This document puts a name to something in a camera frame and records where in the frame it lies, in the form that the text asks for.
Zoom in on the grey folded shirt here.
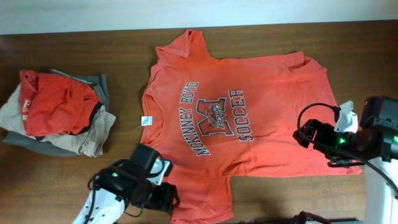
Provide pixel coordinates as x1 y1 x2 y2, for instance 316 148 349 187
2 69 116 157

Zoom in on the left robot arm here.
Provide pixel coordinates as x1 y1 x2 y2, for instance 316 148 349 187
72 144 180 224

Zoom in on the red folded shirt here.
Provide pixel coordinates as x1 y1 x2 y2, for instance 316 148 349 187
19 70 102 137

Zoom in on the right black cable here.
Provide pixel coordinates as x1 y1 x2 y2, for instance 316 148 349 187
297 102 398 200

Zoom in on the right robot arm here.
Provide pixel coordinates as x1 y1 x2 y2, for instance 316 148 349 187
293 96 397 224

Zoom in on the orange soccer t-shirt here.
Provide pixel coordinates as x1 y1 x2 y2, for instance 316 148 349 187
141 30 361 223

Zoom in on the beige folded shirt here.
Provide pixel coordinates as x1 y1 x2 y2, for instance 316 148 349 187
1 85 116 157

